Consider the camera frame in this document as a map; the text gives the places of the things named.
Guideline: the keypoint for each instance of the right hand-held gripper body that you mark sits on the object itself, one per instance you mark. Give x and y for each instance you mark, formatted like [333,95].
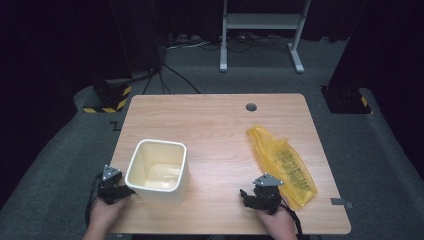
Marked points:
[266,198]

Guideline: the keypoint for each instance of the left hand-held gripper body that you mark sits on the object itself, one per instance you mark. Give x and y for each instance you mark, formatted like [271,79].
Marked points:
[108,190]

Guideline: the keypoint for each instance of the yellow plastic bag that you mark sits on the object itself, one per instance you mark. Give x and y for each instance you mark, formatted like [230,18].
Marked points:
[286,163]

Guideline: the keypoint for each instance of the person's left hand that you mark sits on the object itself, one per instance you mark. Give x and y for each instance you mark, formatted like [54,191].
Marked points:
[103,215]

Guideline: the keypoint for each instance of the person's right hand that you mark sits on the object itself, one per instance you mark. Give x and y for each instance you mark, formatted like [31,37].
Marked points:
[280,223]

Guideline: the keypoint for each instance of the grey tape strip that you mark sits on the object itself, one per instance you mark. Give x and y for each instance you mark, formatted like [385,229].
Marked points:
[338,201]

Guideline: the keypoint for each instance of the black yellow striped stand base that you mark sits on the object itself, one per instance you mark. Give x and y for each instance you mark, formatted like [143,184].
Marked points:
[346,100]
[106,100]

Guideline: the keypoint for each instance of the power strip with plugs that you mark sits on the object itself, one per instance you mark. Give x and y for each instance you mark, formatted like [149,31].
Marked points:
[185,39]

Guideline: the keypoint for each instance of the white metal stand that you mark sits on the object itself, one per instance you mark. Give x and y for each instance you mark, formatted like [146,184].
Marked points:
[260,20]

